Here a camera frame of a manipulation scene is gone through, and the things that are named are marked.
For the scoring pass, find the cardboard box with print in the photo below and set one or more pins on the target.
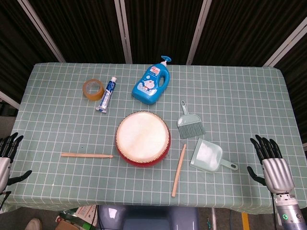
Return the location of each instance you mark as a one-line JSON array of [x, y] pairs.
[[82, 214]]

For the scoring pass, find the white shoe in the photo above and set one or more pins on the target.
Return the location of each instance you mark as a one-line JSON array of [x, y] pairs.
[[33, 224]]

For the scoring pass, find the brown packing tape roll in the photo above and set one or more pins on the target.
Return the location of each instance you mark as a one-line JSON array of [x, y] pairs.
[[93, 89]]

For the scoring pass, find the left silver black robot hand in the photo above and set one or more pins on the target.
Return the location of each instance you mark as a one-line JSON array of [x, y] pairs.
[[3, 167]]

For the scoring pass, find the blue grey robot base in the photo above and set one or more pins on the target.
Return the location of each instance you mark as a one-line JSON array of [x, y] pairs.
[[148, 217]]

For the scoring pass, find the blue pump detergent bottle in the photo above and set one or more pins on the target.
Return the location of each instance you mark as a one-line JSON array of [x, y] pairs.
[[151, 82]]

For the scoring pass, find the small green hand brush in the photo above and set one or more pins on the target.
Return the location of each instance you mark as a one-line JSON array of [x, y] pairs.
[[189, 123]]

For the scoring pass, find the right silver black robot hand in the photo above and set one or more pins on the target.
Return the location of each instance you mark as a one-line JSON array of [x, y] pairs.
[[275, 167]]

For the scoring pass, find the small green dustpan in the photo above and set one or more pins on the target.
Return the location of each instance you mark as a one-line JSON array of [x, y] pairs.
[[208, 157]]

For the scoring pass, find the blue white toothpaste tube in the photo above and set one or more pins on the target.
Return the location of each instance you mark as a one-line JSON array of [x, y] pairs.
[[106, 94]]

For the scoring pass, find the wooden drumstick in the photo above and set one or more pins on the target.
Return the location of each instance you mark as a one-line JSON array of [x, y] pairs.
[[86, 155], [179, 170]]

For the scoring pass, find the red drum white skin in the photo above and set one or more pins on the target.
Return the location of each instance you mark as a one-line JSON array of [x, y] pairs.
[[143, 139]]

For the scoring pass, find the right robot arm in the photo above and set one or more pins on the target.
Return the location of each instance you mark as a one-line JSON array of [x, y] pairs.
[[289, 210]]

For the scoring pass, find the green checkered tablecloth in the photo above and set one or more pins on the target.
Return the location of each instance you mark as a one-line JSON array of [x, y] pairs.
[[216, 95]]

